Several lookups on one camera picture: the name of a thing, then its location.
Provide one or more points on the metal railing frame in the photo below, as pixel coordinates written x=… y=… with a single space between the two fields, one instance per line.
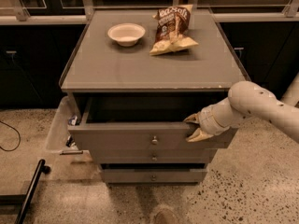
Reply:
x=223 y=10

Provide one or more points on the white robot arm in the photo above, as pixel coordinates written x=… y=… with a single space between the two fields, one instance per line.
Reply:
x=245 y=100

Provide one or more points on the white paper bowl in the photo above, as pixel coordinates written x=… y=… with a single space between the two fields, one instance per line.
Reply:
x=126 y=34

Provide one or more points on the crumpled wrapper in bin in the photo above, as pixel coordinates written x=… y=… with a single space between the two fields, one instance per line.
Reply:
x=73 y=121

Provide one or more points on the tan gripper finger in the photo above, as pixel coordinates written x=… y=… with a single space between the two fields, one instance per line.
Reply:
x=198 y=135
x=193 y=118

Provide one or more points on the brown chip bag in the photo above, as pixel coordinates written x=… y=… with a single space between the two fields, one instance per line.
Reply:
x=172 y=30

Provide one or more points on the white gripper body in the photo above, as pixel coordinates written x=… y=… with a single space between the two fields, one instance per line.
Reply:
x=206 y=120

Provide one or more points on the black metal bar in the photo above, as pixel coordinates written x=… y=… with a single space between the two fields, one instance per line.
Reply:
x=24 y=200

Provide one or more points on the clear plastic bin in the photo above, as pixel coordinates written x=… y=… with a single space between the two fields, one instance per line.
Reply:
x=59 y=139

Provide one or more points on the grey bottom drawer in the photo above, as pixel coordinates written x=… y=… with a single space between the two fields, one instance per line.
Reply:
x=122 y=176

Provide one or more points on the grey top drawer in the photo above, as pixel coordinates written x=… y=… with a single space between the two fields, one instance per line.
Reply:
x=123 y=123

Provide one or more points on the grey drawer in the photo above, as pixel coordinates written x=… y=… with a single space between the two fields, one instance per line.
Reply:
x=154 y=156
x=122 y=176
x=123 y=123

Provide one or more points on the grey middle drawer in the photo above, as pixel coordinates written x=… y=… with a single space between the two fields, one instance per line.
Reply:
x=154 y=156

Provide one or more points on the grey drawer cabinet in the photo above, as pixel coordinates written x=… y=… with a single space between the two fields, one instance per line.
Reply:
x=190 y=79

